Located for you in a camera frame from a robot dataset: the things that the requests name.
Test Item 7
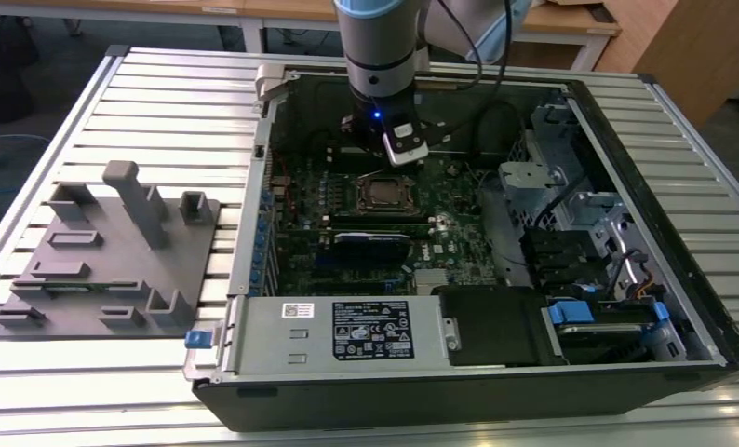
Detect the metal socket cover frame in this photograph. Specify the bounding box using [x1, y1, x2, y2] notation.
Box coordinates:
[356, 177, 421, 211]

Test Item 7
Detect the CPU socket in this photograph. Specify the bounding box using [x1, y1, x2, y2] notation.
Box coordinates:
[353, 175, 424, 214]

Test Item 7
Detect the black RAM slot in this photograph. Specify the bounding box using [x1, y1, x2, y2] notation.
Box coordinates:
[332, 222, 437, 229]
[331, 226, 437, 235]
[332, 216, 437, 224]

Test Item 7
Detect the grey case release latch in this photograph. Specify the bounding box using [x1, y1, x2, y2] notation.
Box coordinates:
[253, 63, 291, 102]

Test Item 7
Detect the black graphics card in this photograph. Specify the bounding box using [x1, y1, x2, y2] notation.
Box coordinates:
[333, 231, 413, 271]

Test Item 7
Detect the green motherboard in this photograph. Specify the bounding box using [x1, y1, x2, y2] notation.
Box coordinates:
[261, 153, 513, 297]

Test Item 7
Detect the silver chipset heatsink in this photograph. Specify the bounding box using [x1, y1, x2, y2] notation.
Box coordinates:
[415, 267, 451, 286]

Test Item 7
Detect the silver drive cage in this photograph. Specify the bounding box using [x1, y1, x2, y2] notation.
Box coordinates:
[527, 104, 675, 304]

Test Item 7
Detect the grey parts rack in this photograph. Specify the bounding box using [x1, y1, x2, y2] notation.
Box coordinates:
[0, 160, 224, 337]

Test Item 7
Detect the silver power supply unit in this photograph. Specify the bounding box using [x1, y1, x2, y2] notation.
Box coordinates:
[216, 295, 451, 376]

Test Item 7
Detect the hard disk in blue carrier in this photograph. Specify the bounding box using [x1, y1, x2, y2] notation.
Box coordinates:
[545, 300, 649, 365]

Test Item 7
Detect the wooden cabinet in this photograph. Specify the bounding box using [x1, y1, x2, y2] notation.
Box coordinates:
[595, 0, 739, 129]

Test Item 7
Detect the black office chair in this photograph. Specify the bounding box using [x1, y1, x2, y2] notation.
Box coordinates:
[0, 13, 41, 125]

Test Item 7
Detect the green RAM stick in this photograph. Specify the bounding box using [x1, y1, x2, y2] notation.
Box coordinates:
[43, 282, 113, 293]

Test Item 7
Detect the black open PC case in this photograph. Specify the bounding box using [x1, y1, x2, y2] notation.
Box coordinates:
[181, 64, 739, 434]

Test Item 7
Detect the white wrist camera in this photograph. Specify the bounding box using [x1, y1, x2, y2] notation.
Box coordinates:
[380, 118, 432, 168]

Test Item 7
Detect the silver metal bracket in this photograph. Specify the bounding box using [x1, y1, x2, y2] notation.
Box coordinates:
[497, 160, 563, 191]

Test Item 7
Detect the black drive wire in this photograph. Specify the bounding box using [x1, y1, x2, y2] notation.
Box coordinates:
[532, 171, 587, 234]

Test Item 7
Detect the wooden desk white frame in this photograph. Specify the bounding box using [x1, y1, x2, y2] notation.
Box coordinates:
[0, 0, 264, 52]
[243, 0, 623, 71]

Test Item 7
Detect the coloured wire bundle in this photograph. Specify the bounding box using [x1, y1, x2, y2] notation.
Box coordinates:
[628, 274, 656, 299]

